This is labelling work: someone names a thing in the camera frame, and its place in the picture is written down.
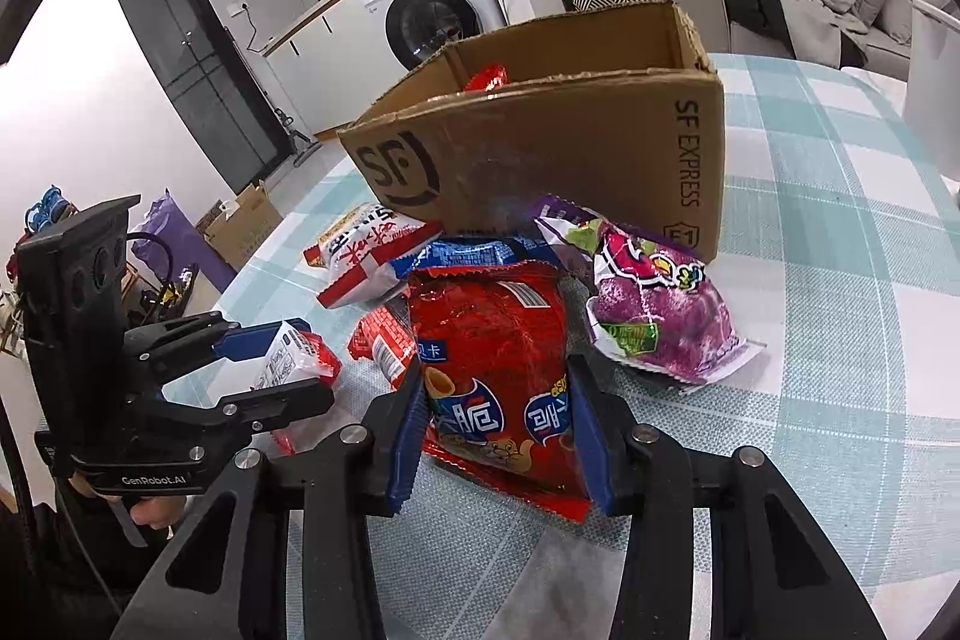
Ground white counter cabinets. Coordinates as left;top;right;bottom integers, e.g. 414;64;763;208
262;0;398;139

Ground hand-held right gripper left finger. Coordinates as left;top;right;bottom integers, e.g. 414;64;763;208
109;359;428;640

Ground purple bag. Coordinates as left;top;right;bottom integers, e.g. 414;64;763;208
133;194;237;296

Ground red chip packet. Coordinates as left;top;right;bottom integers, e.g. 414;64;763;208
405;261;601;525

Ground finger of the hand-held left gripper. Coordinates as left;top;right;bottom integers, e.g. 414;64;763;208
124;314;312;378
161;377;336;435

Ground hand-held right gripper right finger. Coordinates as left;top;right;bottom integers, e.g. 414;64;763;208
564;355;890;640

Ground brown cardboard box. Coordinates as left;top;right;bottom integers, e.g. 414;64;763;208
337;0;727;262

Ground grey jacket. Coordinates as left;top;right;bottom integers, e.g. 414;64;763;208
780;0;871;64

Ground small cardboard box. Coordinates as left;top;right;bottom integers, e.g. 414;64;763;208
196;182;284;270

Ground white red noodle packet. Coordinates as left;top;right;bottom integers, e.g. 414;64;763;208
304;203;443;310

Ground dark glass door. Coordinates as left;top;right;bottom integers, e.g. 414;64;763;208
112;0;293;176

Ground person's left hand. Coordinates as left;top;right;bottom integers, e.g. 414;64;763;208
71;471;197;532

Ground floor mop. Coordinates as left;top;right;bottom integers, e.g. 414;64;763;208
274;107;320;165

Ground white cylindrical canister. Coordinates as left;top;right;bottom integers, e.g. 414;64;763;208
904;0;960;180

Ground blue shoes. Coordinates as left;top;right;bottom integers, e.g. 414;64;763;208
26;186;68;229

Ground white washing machine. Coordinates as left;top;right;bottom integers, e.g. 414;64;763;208
358;0;507;71

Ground purple snack packet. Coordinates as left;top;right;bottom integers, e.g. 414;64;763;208
532;194;770;386

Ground blue snack packet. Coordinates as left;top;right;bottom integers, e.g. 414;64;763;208
390;235;556;277

